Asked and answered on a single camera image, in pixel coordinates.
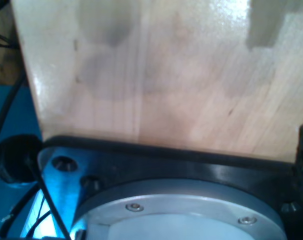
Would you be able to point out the black round cap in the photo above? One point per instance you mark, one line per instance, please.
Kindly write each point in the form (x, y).
(14, 160)

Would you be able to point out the blue metal frame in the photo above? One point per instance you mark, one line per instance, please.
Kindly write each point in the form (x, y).
(16, 120)

